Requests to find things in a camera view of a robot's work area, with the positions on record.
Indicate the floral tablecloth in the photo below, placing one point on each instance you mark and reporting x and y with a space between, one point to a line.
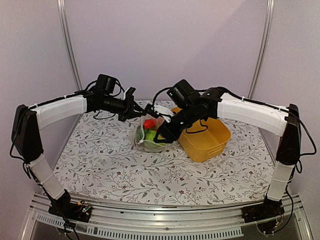
101 161

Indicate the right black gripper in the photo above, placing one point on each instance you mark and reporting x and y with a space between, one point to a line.
167 130

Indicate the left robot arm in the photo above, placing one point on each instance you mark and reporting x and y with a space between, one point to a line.
30 120

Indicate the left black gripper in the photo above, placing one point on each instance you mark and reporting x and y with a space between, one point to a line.
129 104

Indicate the clear zip top bag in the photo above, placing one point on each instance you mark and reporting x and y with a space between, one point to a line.
143 139

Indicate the yellow plastic basket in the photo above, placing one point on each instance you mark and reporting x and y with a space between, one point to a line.
205 139

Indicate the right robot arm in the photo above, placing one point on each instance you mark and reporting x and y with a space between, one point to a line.
283 122

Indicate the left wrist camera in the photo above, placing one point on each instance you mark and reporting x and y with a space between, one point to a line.
128 91

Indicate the aluminium frame post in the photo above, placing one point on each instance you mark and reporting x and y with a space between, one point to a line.
263 47
62 12

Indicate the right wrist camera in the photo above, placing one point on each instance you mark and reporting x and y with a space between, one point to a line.
158 111

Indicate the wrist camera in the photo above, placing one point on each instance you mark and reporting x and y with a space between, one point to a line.
158 111
128 91

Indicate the right aluminium frame post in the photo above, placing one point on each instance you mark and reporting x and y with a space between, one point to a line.
263 47

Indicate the left aluminium frame post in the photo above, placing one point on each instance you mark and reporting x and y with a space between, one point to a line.
62 12

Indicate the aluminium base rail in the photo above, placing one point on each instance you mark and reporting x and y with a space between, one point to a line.
116 220

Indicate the orange toy carrot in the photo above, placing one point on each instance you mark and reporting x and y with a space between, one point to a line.
151 124

